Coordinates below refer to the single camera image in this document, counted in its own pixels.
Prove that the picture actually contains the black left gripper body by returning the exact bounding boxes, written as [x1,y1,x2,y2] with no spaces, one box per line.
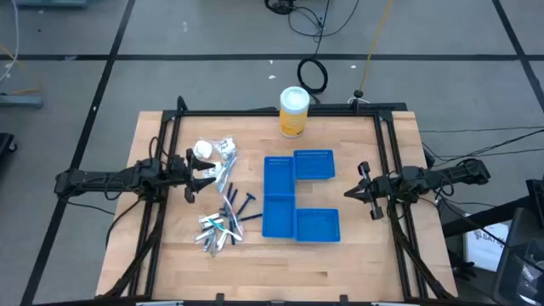
[168,148,198,204]

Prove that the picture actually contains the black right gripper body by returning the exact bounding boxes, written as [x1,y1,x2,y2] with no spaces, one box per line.
[358,161,399,221]

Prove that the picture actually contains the clear packet of white cotton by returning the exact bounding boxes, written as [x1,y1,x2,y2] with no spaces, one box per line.
[212,136,237,156]
[202,161,225,179]

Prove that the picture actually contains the round white cotton pad pack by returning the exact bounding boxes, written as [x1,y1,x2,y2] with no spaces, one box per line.
[193,139,213,160]

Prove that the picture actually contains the blue toothbrush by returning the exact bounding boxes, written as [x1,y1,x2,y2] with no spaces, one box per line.
[216,163,233,196]

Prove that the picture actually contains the white plastic packets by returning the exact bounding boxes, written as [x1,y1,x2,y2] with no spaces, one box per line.
[220,151,239,184]

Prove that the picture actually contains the teal toothbrush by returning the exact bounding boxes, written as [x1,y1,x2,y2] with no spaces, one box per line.
[207,218,243,242]

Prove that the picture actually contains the red toothbrush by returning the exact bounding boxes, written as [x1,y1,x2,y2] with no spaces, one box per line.
[221,194,247,238]

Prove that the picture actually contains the wide blue plastic basket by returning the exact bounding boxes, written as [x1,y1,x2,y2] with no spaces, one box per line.
[292,149,336,181]
[294,207,342,244]

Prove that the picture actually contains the yellow wipes canister white lid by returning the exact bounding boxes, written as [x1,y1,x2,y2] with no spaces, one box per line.
[279,86,310,139]

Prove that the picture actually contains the black slanted metal bar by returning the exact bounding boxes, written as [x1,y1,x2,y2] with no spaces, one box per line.
[441,195,532,238]

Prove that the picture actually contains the black clamp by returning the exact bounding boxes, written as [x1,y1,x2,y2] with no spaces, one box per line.
[448,248,478,281]

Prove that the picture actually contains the white printed box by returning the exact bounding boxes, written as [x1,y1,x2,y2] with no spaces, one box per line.
[464,222,510,273]

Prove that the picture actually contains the black equipment cart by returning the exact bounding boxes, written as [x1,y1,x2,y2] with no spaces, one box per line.
[492,178,544,306]

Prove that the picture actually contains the grey metal base bar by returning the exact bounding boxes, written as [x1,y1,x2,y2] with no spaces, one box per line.
[0,93,44,109]

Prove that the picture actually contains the black equipment piece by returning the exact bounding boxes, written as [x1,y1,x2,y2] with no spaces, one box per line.
[0,133,18,167]

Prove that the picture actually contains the grey-blue metal base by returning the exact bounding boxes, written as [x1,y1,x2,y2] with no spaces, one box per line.
[14,0,89,9]

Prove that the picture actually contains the black aluminium table frame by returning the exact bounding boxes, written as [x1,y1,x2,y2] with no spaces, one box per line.
[100,95,456,301]

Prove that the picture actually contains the black floor cables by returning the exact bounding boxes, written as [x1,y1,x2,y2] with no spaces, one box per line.
[418,126,544,162]

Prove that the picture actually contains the black coiled hanging cable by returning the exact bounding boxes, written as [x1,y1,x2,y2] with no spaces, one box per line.
[296,0,332,95]

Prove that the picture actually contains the yellow hanging cable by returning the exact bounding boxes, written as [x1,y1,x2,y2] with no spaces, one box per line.
[359,0,394,93]

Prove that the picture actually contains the black cable bundle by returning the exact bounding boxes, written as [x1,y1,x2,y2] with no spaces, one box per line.
[263,0,361,43]

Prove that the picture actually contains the orange floor cable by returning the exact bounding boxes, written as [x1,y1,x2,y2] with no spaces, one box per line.
[0,42,43,97]

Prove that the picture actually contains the white floor cable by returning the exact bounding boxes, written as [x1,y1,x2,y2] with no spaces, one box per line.
[0,0,21,82]

